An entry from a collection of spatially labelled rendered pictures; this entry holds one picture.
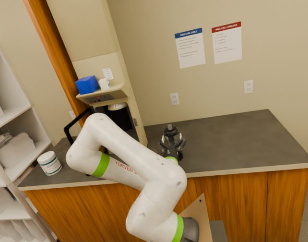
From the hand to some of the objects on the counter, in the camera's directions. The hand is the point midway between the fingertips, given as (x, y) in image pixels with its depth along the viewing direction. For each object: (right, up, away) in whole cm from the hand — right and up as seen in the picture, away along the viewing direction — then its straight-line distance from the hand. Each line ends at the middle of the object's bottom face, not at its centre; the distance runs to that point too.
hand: (171, 137), depth 133 cm
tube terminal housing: (-33, -8, +40) cm, 52 cm away
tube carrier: (+4, -14, +8) cm, 17 cm away
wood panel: (-54, -10, +47) cm, 72 cm away
